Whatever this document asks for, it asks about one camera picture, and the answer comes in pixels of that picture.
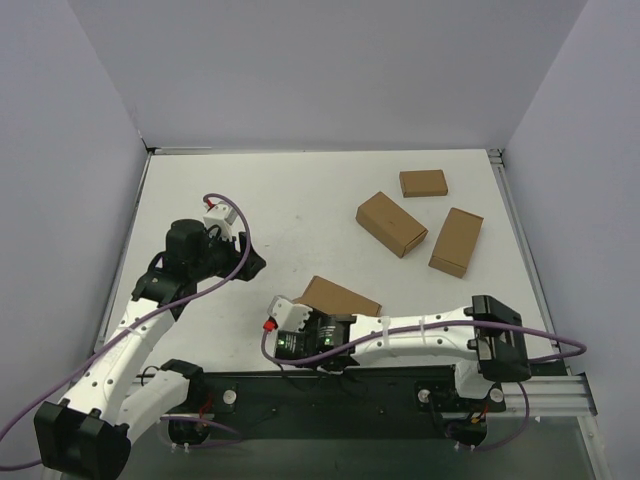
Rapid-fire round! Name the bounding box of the brown paper box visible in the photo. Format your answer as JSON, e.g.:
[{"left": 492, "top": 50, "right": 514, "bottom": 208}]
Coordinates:
[{"left": 294, "top": 276, "right": 382, "bottom": 317}]

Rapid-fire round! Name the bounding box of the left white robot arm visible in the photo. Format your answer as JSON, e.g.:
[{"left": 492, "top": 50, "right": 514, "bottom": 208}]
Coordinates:
[{"left": 34, "top": 219, "right": 266, "bottom": 479}]

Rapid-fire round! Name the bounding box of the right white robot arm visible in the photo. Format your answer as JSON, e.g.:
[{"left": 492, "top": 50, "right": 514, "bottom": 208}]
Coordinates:
[{"left": 264, "top": 295, "right": 531, "bottom": 400}]

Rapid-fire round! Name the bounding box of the folded box middle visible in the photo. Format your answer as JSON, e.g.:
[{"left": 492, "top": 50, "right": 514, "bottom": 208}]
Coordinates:
[{"left": 355, "top": 191, "right": 428, "bottom": 258}]

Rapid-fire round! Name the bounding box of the folded box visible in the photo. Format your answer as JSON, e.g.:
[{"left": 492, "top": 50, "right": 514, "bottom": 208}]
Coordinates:
[
  {"left": 399, "top": 169, "right": 449, "bottom": 198},
  {"left": 428, "top": 207, "right": 484, "bottom": 279},
  {"left": 355, "top": 191, "right": 428, "bottom": 258}
]

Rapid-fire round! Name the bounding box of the folded box right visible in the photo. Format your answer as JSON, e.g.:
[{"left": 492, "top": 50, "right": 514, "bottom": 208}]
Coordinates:
[{"left": 428, "top": 207, "right": 484, "bottom": 279}]

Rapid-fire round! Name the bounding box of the folded box far back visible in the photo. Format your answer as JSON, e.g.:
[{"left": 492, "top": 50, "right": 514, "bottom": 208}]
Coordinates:
[{"left": 399, "top": 169, "right": 449, "bottom": 198}]

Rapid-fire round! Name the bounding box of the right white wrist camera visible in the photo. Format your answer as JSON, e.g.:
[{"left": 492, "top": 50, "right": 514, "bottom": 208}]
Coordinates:
[{"left": 263, "top": 295, "right": 313, "bottom": 333}]

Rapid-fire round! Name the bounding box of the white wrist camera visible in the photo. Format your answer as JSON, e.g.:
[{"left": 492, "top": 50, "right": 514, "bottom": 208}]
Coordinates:
[
  {"left": 263, "top": 295, "right": 313, "bottom": 333},
  {"left": 203, "top": 198, "right": 238, "bottom": 241}
]

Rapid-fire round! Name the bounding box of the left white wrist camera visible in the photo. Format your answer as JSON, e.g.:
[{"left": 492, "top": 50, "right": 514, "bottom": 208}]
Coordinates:
[{"left": 203, "top": 198, "right": 238, "bottom": 241}]

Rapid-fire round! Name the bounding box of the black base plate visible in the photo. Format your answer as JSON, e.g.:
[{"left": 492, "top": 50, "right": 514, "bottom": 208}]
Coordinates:
[{"left": 159, "top": 366, "right": 506, "bottom": 448}]

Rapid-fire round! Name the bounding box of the aluminium frame rail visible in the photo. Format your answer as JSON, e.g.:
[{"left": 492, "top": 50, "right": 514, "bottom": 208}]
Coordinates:
[{"left": 504, "top": 372, "right": 599, "bottom": 419}]

